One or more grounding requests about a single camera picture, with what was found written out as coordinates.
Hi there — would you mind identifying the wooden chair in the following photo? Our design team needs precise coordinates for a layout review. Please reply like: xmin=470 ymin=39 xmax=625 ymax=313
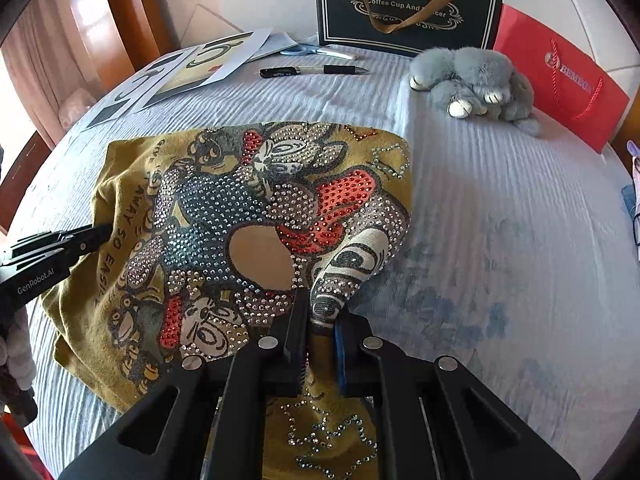
xmin=97 ymin=0 xmax=202 ymax=77

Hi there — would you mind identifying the printed paper sheet beige picture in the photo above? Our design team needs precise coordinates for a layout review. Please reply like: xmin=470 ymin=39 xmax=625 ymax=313
xmin=142 ymin=27 xmax=273 ymax=109

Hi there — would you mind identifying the striped white tablecloth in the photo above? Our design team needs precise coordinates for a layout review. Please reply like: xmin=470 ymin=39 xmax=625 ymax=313
xmin=25 ymin=32 xmax=640 ymax=480

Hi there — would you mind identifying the grey plush toy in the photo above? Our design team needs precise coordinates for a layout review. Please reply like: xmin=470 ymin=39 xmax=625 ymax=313
xmin=409 ymin=46 xmax=544 ymax=137

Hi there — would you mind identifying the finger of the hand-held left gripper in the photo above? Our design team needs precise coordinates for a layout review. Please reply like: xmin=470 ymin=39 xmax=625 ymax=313
xmin=10 ymin=223 xmax=114 ymax=267

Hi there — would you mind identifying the mustard yellow t-shirt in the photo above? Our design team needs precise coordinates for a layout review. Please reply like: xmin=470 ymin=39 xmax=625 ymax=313
xmin=40 ymin=121 xmax=414 ymax=480

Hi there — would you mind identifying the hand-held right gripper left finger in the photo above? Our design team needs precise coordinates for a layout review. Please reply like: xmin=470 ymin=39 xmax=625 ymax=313
xmin=60 ymin=290 xmax=311 ymax=480

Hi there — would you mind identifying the pink curtain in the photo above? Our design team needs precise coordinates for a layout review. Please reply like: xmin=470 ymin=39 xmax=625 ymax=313
xmin=0 ymin=10 xmax=102 ymax=150

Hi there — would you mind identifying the printed paper sheet black rectangle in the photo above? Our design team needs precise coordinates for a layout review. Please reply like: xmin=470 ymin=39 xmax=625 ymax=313
xmin=82 ymin=45 xmax=201 ymax=129

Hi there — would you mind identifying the translucent plastic bag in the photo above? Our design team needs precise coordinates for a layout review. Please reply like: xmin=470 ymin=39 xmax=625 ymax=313
xmin=59 ymin=87 xmax=97 ymax=122

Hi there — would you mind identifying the black pen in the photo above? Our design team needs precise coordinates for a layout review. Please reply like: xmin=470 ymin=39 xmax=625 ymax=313
xmin=259 ymin=63 xmax=370 ymax=80

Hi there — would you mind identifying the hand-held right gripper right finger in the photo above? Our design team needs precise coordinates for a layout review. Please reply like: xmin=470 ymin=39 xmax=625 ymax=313
xmin=334 ymin=312 xmax=581 ymax=480

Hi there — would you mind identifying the red gift bag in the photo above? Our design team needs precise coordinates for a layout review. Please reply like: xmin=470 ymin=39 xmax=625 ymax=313
xmin=492 ymin=4 xmax=630 ymax=155

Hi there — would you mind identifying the white paper sheet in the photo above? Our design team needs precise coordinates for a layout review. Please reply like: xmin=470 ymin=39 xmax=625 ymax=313
xmin=245 ymin=31 xmax=299 ymax=61

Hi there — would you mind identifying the blue cloth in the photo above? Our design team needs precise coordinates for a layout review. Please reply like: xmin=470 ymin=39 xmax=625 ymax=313
xmin=621 ymin=185 xmax=640 ymax=262

